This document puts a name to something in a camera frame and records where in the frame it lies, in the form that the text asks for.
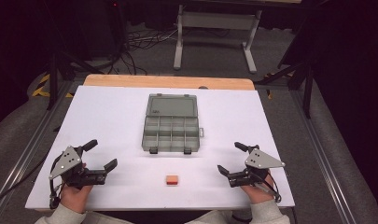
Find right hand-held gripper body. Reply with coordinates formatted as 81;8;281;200
226;144;287;189

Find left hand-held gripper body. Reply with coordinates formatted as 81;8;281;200
49;145;107;189

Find small orange block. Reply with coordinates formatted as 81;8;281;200
165;175;180;187

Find grey plastic compartment box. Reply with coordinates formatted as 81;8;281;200
141;92;205;156

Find person's left hand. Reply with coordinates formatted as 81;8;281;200
59;181;94;215

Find person's right hand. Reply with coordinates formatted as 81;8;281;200
239;170;275;205

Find white table board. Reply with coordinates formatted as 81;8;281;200
24;85;296;212

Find yellow black floor tape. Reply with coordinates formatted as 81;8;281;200
31;73;75;99
263;72;296;101

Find black tripod stand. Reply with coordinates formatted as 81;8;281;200
46;50;105;112
255;60;315;119

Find wooden table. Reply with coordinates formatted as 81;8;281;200
82;74;257;91

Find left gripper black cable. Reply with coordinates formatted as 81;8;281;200
49;177;66;210

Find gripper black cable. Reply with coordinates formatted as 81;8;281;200
49;177;66;210
258;172;283;203

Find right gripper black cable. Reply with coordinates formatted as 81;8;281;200
258;172;283;203

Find aluminium rail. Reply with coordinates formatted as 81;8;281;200
0;79;77;217
289;89;357;224

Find black floor cables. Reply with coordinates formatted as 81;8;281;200
113;27;179;77

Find white metal table frame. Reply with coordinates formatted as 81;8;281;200
173;4;263;75

